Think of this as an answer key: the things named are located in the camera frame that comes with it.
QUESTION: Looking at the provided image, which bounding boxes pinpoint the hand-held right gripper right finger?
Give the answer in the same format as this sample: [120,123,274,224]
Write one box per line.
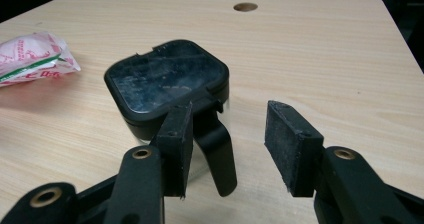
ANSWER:
[264,99,325,198]

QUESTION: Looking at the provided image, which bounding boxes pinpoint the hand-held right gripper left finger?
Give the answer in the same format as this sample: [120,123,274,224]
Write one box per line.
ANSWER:
[150,100,195,199]

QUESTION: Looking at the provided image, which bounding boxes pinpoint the glass jar with black lid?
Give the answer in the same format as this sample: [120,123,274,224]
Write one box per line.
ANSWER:
[103,39,238,198]

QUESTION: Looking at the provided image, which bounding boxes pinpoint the white and red seasoning packet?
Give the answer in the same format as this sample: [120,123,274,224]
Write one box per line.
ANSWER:
[0,31,82,88]

